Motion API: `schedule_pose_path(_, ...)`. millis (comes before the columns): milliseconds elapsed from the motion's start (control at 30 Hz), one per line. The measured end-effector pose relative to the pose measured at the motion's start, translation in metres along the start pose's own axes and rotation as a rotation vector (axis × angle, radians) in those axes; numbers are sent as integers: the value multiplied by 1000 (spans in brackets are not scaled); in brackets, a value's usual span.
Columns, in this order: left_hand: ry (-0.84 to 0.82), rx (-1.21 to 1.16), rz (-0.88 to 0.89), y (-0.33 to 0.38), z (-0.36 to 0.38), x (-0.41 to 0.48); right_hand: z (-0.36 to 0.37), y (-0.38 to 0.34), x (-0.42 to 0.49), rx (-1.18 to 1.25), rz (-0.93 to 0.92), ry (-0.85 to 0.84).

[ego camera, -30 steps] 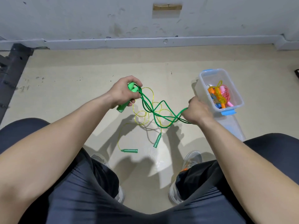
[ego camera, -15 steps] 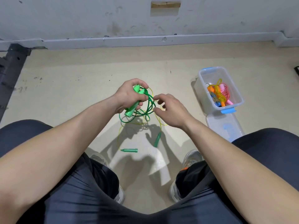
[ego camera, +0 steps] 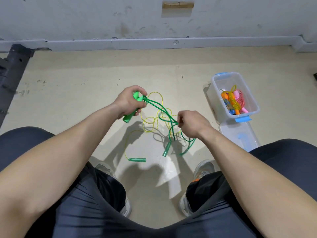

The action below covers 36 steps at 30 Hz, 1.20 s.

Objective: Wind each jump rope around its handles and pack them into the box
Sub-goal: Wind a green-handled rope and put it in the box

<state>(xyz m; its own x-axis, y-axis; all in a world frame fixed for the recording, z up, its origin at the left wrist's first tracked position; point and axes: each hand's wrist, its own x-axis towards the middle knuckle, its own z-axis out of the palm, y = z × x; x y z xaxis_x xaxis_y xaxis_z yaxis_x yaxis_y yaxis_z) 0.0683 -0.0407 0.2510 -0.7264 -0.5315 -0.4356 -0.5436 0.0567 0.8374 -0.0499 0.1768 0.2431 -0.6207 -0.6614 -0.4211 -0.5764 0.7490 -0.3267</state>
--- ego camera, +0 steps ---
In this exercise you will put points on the grey left shoe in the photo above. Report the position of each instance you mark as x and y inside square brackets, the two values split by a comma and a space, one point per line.
[105, 170]

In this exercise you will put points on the small wooden wall block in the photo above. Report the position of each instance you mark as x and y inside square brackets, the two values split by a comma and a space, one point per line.
[178, 5]

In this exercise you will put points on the person's right hand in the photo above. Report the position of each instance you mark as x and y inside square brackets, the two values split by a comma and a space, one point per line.
[195, 124]

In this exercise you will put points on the grey shoe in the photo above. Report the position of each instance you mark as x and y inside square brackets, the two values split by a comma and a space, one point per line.
[203, 168]
[105, 170]

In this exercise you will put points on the person's left forearm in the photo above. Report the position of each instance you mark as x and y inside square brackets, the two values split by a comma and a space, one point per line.
[49, 176]

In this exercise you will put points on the black shorts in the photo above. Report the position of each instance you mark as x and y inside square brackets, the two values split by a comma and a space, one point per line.
[20, 146]

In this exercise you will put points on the clear plastic box lid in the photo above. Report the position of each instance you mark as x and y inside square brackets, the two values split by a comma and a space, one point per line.
[242, 136]

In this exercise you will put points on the grey right shoe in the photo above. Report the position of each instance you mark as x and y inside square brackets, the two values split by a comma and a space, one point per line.
[203, 168]

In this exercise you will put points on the person's left hand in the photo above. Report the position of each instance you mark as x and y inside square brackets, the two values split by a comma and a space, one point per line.
[128, 102]

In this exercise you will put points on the clear storage box blue latches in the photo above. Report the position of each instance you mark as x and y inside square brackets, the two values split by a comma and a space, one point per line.
[218, 81]

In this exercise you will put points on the person's right forearm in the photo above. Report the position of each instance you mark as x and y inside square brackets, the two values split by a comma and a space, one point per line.
[262, 186]

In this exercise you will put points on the black metal rack frame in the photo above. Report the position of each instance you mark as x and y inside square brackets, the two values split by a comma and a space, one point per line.
[12, 71]

